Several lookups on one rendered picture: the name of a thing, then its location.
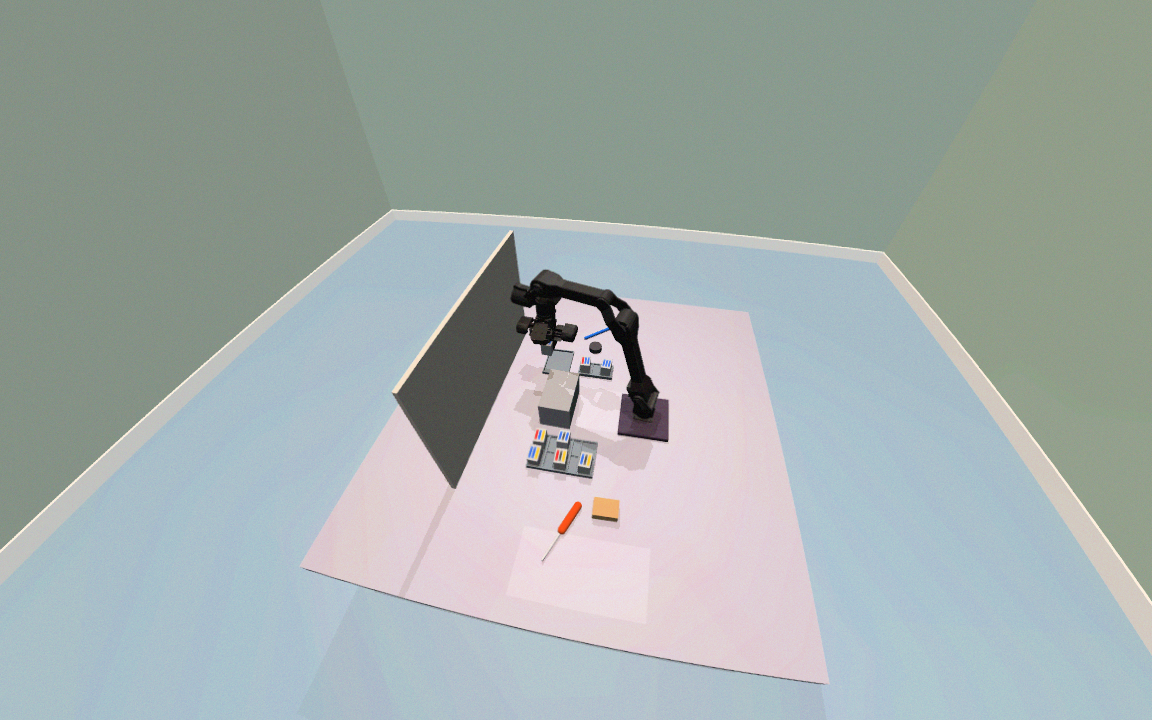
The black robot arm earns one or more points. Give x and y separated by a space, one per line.
546 290

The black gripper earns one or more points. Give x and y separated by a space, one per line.
565 332

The dark grey wall panel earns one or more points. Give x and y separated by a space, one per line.
450 388

